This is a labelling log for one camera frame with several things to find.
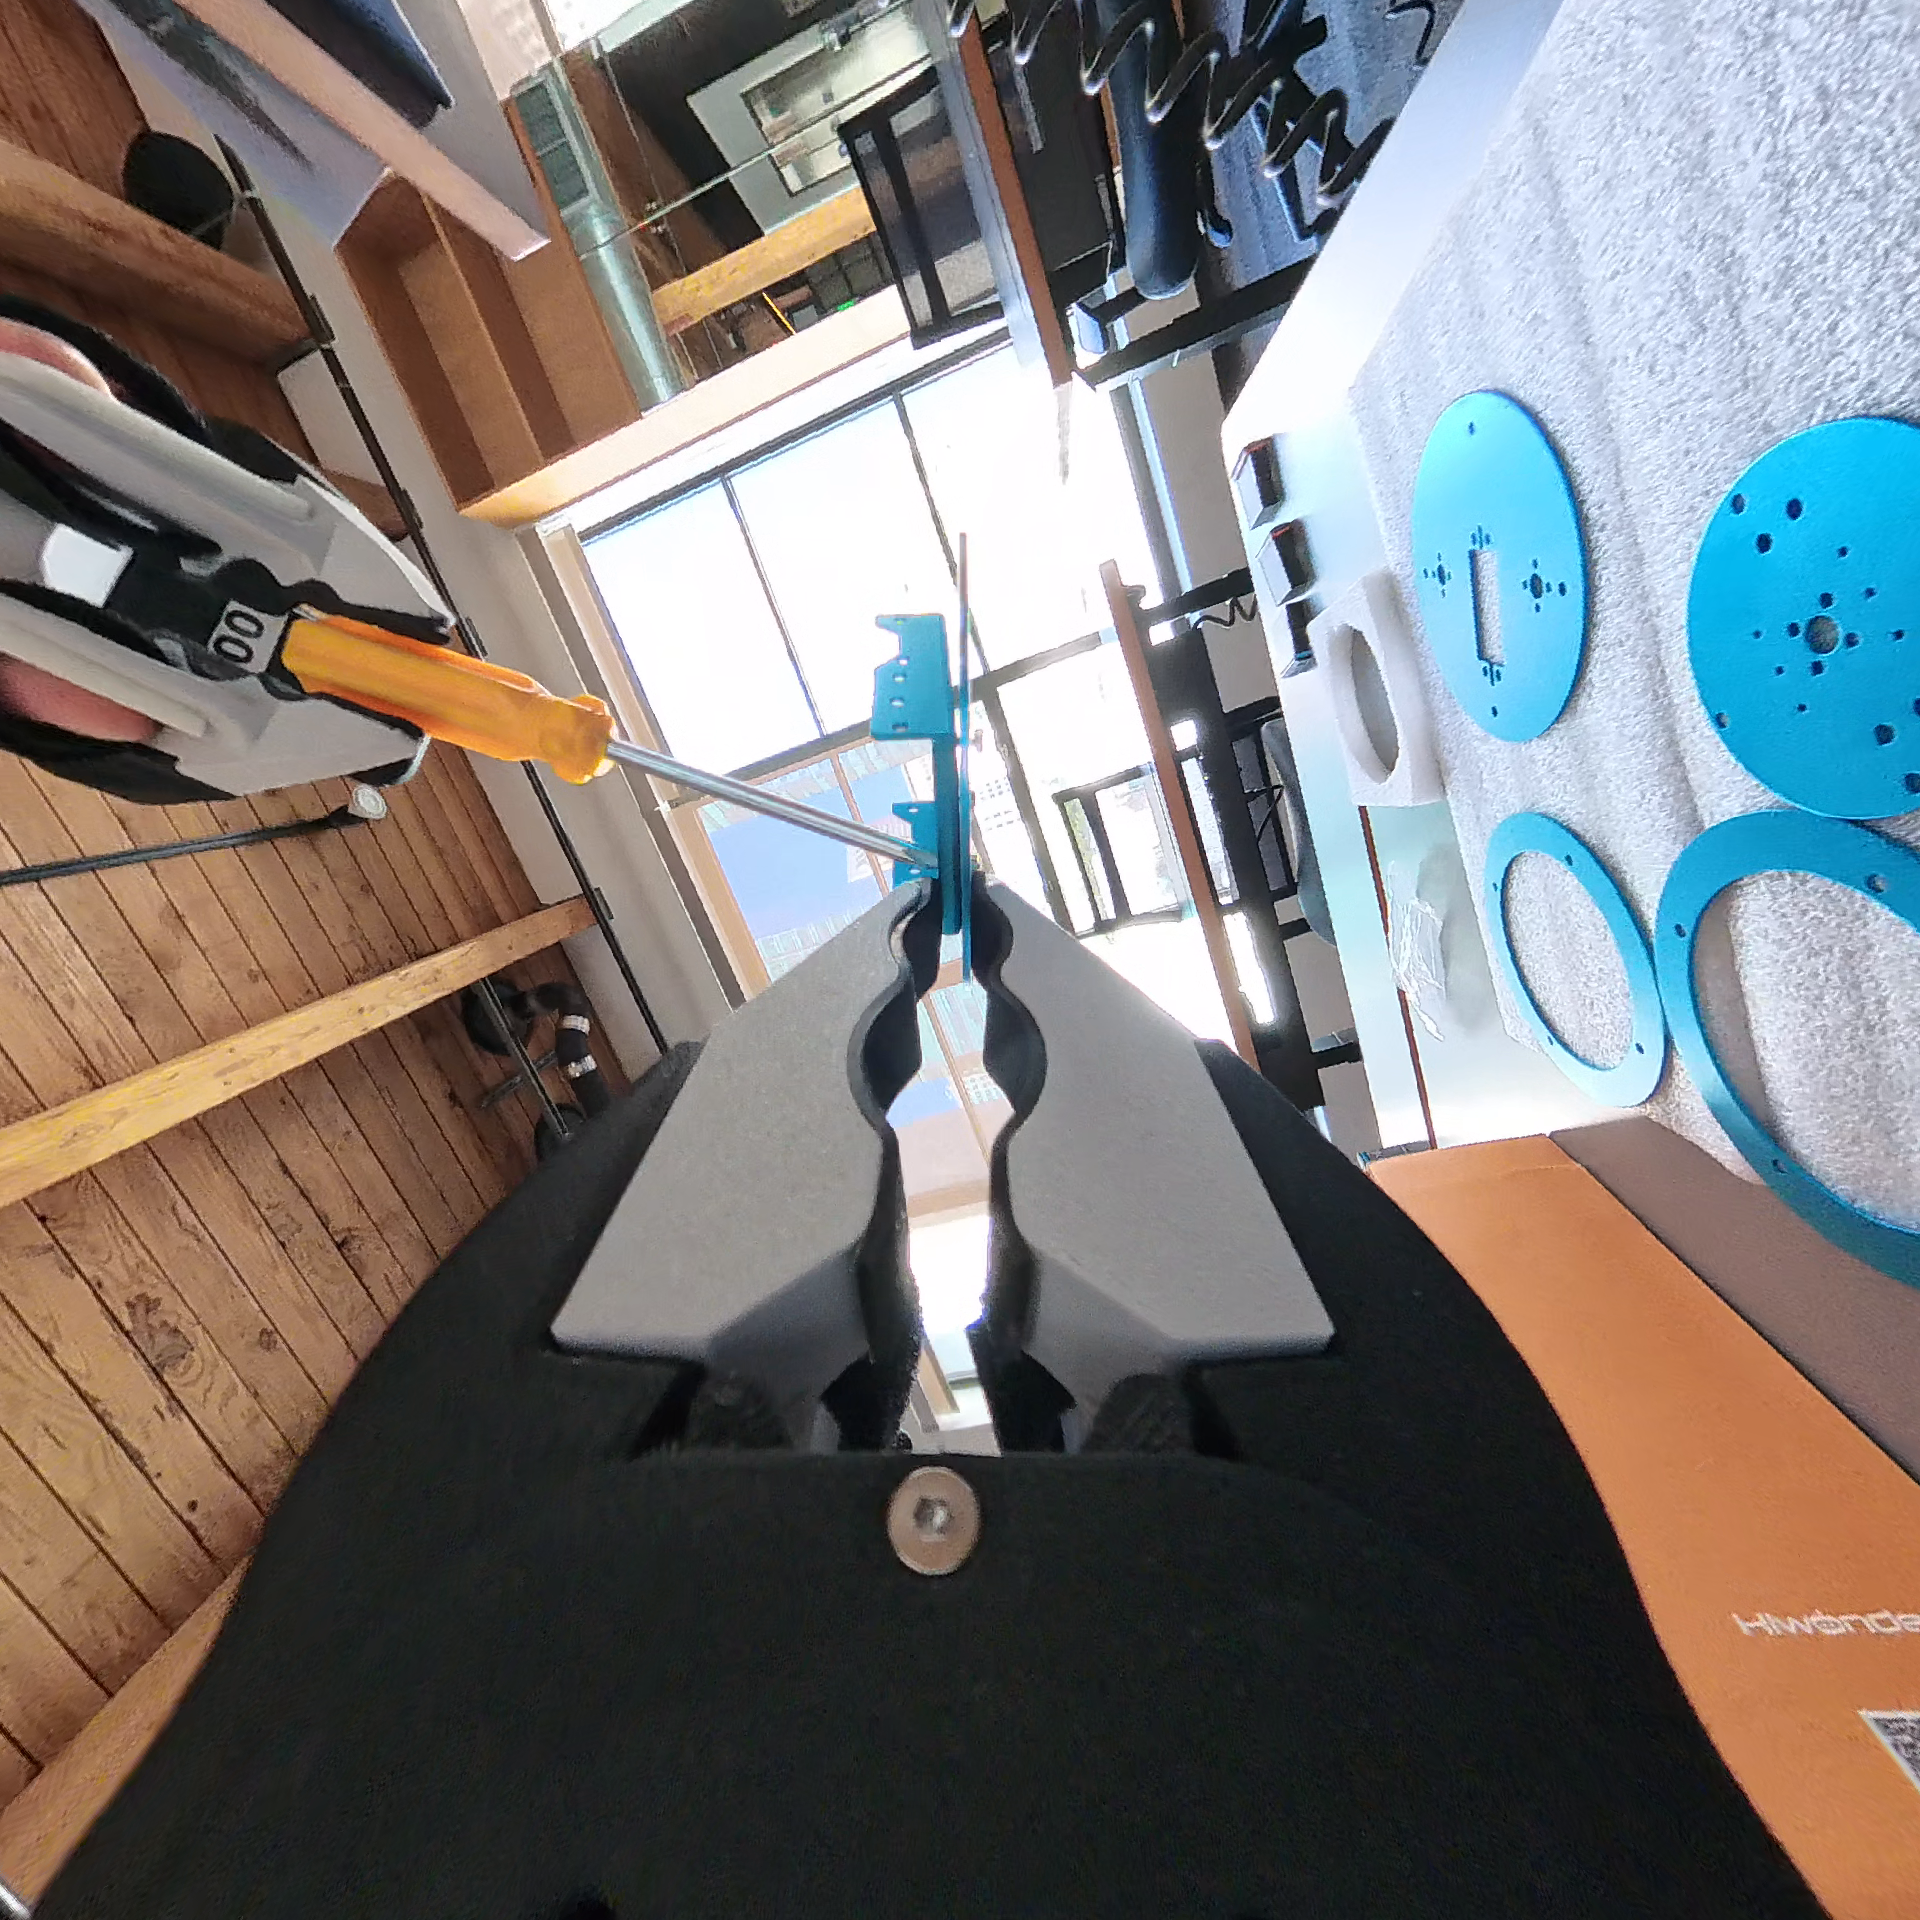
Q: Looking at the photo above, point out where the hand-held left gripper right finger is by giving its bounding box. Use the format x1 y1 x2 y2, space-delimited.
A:
967 883 1340 1451

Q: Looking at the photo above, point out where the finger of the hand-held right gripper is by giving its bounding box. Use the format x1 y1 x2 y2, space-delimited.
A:
0 587 433 800
0 356 457 635

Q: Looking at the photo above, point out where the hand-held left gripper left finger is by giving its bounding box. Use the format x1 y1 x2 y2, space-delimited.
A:
548 883 921 1451

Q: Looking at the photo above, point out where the orange handled screwdriver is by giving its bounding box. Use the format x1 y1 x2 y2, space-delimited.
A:
279 616 943 875

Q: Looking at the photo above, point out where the blue metal plate with brackets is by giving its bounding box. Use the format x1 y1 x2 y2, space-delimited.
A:
867 534 990 991

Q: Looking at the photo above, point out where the grey desk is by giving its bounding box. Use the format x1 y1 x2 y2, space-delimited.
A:
1219 0 1920 1479

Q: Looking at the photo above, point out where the person's right hand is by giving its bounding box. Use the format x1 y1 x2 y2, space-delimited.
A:
0 306 160 748

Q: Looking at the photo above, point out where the wooden open shelf box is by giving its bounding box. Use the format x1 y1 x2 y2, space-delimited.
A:
333 167 649 529

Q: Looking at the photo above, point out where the small clear plastic bag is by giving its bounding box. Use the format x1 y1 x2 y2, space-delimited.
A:
1380 848 1454 1041

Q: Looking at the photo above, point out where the black round ceiling lamp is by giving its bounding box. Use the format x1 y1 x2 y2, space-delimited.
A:
124 131 238 251

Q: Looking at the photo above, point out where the white foam block with hole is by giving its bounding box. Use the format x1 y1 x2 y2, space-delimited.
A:
1318 576 1446 808

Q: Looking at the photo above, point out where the open orange cardboard box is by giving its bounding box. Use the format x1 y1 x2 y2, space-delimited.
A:
1366 1132 1920 1920

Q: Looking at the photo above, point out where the blue disc with rectangular slot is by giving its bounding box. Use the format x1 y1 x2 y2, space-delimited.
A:
1411 394 1588 746

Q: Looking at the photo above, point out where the blue disc with round holes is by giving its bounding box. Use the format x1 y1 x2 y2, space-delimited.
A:
1687 416 1920 820

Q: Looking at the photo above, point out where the small blue metal ring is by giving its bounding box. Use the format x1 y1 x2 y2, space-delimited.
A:
1483 812 1670 1111

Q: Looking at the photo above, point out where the silver ceiling air duct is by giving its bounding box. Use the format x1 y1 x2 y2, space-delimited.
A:
508 67 687 412

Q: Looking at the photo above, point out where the large blue metal ring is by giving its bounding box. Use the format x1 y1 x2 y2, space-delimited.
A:
1653 810 1920 1292

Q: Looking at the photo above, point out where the black coiled cable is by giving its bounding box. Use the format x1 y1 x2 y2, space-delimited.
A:
1191 17 1389 174

